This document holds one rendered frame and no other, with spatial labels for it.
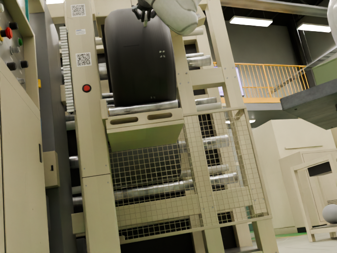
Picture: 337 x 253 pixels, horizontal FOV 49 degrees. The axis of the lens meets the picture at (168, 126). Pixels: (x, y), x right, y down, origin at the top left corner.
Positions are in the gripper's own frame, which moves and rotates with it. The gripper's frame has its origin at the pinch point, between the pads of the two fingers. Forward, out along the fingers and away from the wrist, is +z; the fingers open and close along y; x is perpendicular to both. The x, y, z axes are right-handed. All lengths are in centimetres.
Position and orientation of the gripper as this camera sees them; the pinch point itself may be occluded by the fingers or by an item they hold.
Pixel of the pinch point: (145, 20)
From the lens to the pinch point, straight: 175.3
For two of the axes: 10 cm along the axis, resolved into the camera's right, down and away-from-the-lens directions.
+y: -9.8, 1.3, -1.3
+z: -1.1, 1.6, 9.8
